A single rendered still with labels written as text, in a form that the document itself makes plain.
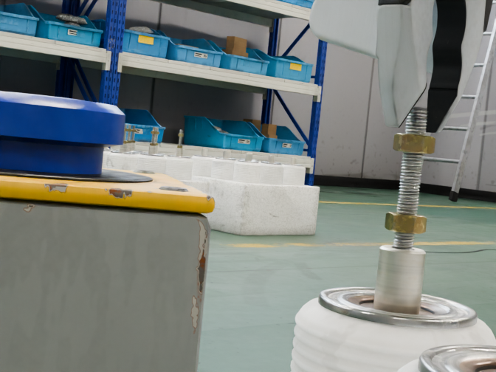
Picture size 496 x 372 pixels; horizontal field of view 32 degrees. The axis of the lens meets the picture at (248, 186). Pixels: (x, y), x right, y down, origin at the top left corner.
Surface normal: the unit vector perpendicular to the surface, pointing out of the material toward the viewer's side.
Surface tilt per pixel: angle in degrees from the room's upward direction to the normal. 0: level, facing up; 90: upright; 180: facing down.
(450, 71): 80
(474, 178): 90
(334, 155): 90
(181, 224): 68
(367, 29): 85
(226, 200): 90
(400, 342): 57
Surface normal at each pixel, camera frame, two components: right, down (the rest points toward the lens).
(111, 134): 0.93, 0.11
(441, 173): -0.75, -0.04
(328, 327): -0.59, -0.57
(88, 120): 0.72, 0.11
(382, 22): -0.63, 0.23
